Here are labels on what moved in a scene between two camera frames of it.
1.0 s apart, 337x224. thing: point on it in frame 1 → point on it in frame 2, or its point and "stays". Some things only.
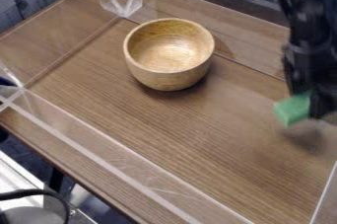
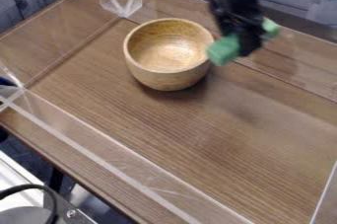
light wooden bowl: x=167 y=52 stays
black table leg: x=55 y=180 stays
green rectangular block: x=291 y=109 → x=223 y=48
